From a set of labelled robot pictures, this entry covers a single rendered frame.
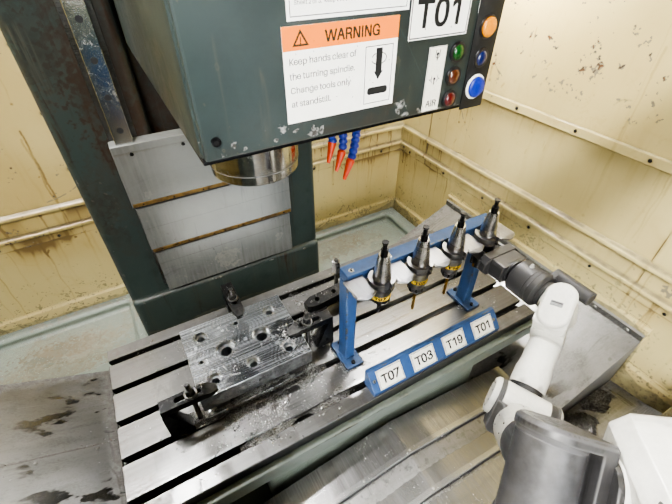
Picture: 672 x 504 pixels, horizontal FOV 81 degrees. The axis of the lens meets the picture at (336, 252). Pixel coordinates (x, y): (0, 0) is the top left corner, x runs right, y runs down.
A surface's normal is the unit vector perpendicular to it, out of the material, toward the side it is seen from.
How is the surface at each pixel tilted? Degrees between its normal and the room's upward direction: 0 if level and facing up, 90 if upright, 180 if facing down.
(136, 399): 0
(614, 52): 90
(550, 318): 29
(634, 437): 55
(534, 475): 45
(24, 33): 90
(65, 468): 24
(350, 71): 90
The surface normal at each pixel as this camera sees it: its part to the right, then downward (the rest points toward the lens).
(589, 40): -0.87, 0.31
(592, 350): -0.36, -0.57
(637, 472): -0.74, -0.66
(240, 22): 0.49, 0.56
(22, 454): 0.36, -0.83
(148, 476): 0.00, -0.77
